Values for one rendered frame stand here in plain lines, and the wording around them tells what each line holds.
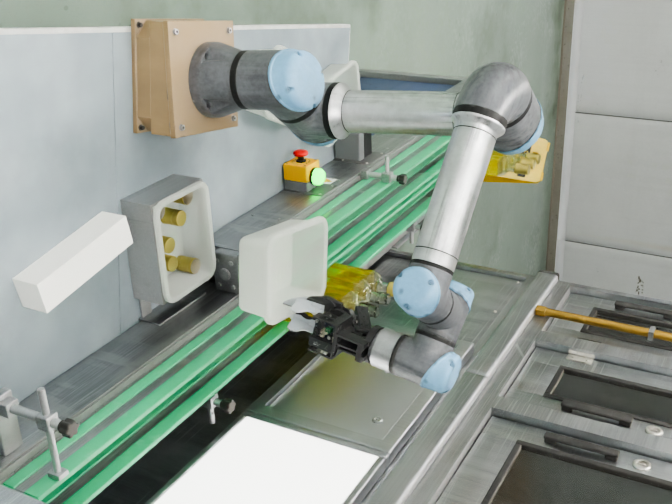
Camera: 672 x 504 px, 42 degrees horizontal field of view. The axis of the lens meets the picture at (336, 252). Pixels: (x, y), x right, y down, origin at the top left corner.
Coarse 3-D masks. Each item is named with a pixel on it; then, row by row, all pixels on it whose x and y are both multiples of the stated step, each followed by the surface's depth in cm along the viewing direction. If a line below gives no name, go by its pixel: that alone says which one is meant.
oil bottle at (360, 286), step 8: (328, 272) 211; (328, 280) 207; (336, 280) 207; (344, 280) 207; (352, 280) 207; (360, 280) 207; (344, 288) 205; (352, 288) 204; (360, 288) 204; (368, 288) 205; (360, 296) 204
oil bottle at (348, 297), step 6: (330, 288) 204; (336, 288) 204; (342, 288) 204; (324, 294) 201; (330, 294) 201; (336, 294) 201; (342, 294) 201; (348, 294) 201; (354, 294) 201; (342, 300) 199; (348, 300) 199; (354, 300) 200; (348, 306) 199; (354, 306) 200
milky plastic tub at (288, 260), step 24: (240, 240) 161; (264, 240) 158; (288, 240) 176; (312, 240) 176; (240, 264) 162; (264, 264) 157; (288, 264) 178; (312, 264) 177; (240, 288) 163; (264, 288) 158; (288, 288) 178; (312, 288) 178; (264, 312) 160; (288, 312) 166
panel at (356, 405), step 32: (320, 352) 207; (288, 384) 195; (320, 384) 195; (352, 384) 195; (384, 384) 194; (416, 384) 194; (256, 416) 184; (288, 416) 183; (320, 416) 184; (352, 416) 184; (384, 416) 183; (416, 416) 182; (352, 448) 173; (384, 448) 172
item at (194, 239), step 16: (176, 192) 177; (208, 192) 185; (160, 208) 172; (176, 208) 188; (192, 208) 187; (208, 208) 186; (160, 224) 173; (192, 224) 189; (208, 224) 187; (160, 240) 174; (176, 240) 190; (192, 240) 191; (208, 240) 189; (160, 256) 175; (176, 256) 191; (192, 256) 193; (208, 256) 191; (160, 272) 177; (176, 272) 191; (208, 272) 191; (176, 288) 184; (192, 288) 186
